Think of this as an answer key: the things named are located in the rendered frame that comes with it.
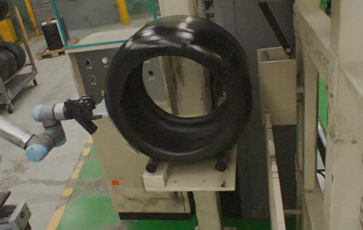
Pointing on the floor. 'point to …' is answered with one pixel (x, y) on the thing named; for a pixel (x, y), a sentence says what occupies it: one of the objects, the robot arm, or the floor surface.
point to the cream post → (190, 98)
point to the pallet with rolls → (51, 39)
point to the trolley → (15, 64)
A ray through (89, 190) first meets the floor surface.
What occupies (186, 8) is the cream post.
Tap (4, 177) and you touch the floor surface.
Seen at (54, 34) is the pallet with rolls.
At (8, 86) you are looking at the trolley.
